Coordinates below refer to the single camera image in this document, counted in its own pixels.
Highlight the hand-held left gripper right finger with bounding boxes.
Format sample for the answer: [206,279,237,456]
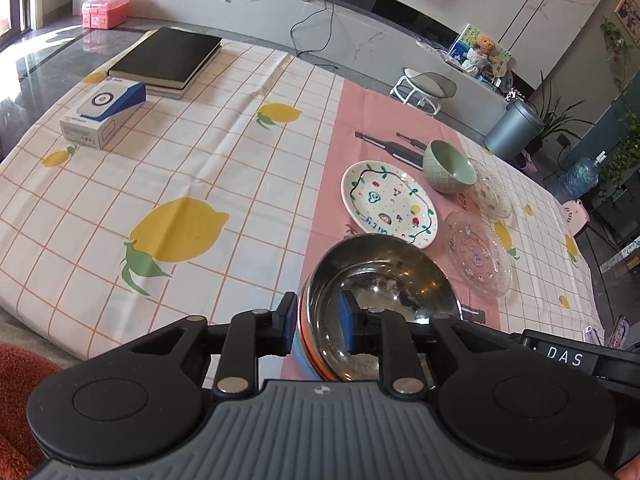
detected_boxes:
[337,292,506,395]

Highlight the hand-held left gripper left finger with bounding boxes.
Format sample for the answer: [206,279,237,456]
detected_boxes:
[120,292,301,397]

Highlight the stainless steel bowl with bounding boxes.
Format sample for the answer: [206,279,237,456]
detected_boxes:
[302,234,463,382]

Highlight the clear glass plate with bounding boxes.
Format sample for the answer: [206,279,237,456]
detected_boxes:
[444,209,516,297]
[465,157,513,219]

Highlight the painted white ceramic plate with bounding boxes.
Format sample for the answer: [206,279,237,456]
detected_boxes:
[341,160,440,250]

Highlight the pink stool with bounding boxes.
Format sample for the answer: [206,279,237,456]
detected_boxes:
[560,200,591,236]

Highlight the pink printed table mat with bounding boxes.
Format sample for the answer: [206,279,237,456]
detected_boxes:
[280,77,501,381]

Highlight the lemon print checked tablecloth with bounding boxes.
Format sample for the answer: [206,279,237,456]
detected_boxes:
[0,25,608,381]

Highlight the blue water bottle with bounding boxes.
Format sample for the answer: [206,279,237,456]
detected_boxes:
[557,152,608,202]

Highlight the green ceramic bowl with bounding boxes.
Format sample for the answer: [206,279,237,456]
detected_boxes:
[422,140,478,195]

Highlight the grey trash bin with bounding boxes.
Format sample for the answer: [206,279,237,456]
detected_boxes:
[484,97,545,160]

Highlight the long-leaf potted plant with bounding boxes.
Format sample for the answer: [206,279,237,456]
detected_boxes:
[530,72,596,157]

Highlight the trailing green plant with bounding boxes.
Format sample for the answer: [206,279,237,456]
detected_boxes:
[597,15,640,198]

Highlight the white round stool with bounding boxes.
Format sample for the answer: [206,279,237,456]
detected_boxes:
[390,67,458,116]

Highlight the white book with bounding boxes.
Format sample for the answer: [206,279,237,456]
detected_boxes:
[146,50,223,104]

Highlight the red cloth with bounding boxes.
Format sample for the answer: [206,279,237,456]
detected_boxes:
[0,342,66,480]

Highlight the white and blue box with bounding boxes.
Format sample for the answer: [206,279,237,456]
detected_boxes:
[59,77,147,150]

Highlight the black hardcover book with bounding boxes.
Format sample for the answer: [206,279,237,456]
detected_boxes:
[107,27,223,91]

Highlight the brown teddy bear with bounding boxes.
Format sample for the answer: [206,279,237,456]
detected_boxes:
[470,36,497,60]

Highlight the marble tv bench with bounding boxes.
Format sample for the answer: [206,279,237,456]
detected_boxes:
[72,0,511,137]

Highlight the pink plastic case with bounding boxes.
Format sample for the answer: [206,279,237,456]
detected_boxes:
[81,0,128,30]

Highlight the black cable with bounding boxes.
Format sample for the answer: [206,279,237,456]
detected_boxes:
[290,0,342,69]

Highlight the framed wall picture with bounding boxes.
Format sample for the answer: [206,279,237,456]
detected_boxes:
[614,0,640,44]

